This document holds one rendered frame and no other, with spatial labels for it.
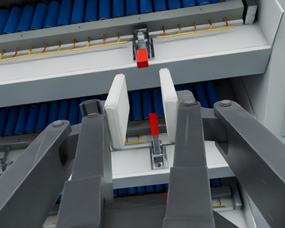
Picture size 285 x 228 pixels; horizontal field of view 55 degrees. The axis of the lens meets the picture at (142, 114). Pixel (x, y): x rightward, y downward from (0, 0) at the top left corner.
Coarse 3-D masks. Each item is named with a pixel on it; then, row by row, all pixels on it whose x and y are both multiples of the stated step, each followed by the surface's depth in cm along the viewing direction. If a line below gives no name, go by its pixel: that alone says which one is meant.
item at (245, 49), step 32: (256, 0) 36; (224, 32) 36; (256, 32) 36; (0, 64) 38; (32, 64) 38; (64, 64) 37; (96, 64) 36; (128, 64) 35; (160, 64) 35; (192, 64) 35; (224, 64) 36; (256, 64) 36; (0, 96) 38; (32, 96) 38; (64, 96) 39
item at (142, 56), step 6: (138, 36) 34; (138, 42) 34; (144, 42) 34; (138, 48) 32; (144, 48) 32; (138, 54) 30; (144, 54) 30; (138, 60) 29; (144, 60) 29; (138, 66) 29; (144, 66) 29
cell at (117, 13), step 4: (112, 0) 42; (116, 0) 41; (120, 0) 41; (112, 4) 41; (116, 4) 40; (120, 4) 40; (112, 8) 41; (116, 8) 39; (120, 8) 40; (112, 12) 40; (116, 12) 39; (120, 12) 39; (124, 12) 40; (112, 16) 39; (116, 16) 39; (120, 16) 39; (124, 16) 39
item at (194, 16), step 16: (240, 0) 36; (128, 16) 37; (144, 16) 37; (160, 16) 36; (176, 16) 36; (192, 16) 36; (208, 16) 36; (224, 16) 36; (240, 16) 36; (32, 32) 38; (48, 32) 37; (64, 32) 37; (80, 32) 37; (96, 32) 37; (112, 32) 37; (128, 32) 37; (192, 32) 36; (0, 48) 38; (16, 48) 38; (32, 48) 39; (80, 48) 37
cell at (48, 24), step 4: (52, 4) 42; (56, 4) 43; (48, 8) 42; (52, 8) 42; (56, 8) 42; (48, 12) 41; (52, 12) 41; (56, 12) 42; (48, 16) 40; (52, 16) 41; (56, 16) 41; (48, 20) 40; (52, 20) 40; (56, 20) 41; (44, 24) 39; (48, 24) 39; (52, 24) 40; (56, 24) 41
